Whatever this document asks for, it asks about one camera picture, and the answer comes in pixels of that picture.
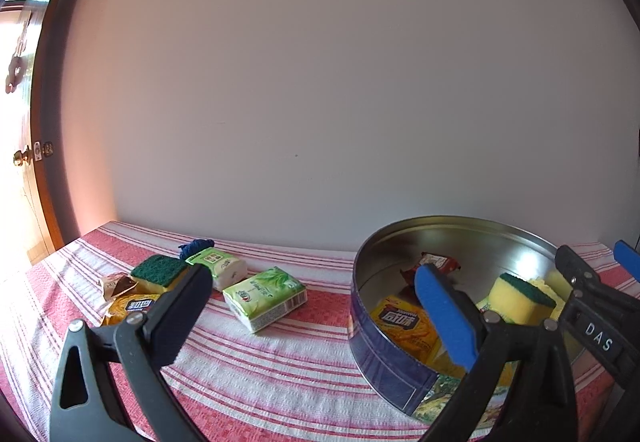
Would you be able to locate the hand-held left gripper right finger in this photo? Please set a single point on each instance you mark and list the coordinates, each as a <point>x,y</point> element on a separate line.
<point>445,317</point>

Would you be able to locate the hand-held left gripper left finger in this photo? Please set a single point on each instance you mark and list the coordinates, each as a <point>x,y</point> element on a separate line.
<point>185,309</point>

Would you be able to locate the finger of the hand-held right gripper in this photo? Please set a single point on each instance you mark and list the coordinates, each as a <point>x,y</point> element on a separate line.
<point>577,272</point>
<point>629,259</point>

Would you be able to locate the yellow green-speckled sponge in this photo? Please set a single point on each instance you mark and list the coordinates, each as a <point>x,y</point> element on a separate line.
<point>555,282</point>

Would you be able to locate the yellow sponge green scourer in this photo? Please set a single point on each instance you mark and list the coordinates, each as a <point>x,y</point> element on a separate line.
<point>157,268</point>
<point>515,302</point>

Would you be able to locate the red candy packet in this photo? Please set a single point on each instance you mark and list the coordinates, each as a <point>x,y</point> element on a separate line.
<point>440,263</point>

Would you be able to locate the green white tissue pack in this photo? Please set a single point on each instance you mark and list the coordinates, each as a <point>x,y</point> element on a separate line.
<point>220,267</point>

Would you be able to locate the gold foil wrapper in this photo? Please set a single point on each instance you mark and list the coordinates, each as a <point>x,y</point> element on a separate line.
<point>115,284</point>

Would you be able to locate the round blue cookie tin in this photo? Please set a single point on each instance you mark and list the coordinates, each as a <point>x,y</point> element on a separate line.
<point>380,357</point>

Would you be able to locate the green leaf-print tissue pack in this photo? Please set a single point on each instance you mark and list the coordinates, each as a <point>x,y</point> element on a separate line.
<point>265,297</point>

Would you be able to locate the blue crumpled wrapper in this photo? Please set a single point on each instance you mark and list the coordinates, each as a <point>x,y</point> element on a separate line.
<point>195,247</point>

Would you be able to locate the red white striped tablecloth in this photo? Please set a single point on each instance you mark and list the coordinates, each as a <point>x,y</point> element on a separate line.
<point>300,372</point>

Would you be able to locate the metal door latch plate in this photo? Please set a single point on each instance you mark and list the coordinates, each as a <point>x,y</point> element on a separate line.
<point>45,148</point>

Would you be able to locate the brass door knob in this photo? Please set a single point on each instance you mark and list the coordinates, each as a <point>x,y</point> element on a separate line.
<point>22,157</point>

